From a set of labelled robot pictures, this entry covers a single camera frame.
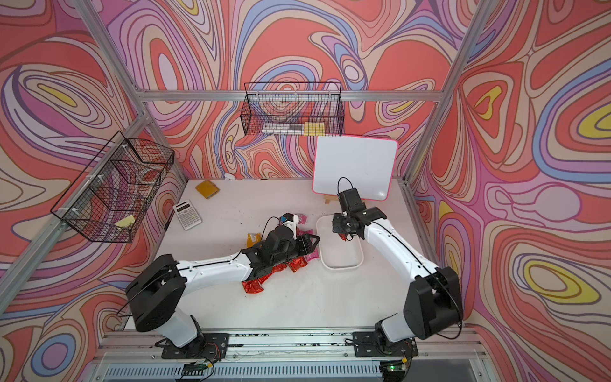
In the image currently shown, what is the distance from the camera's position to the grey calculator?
1039 millimetres

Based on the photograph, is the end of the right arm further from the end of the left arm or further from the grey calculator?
the grey calculator

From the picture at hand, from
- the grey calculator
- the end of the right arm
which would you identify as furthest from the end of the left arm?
the grey calculator
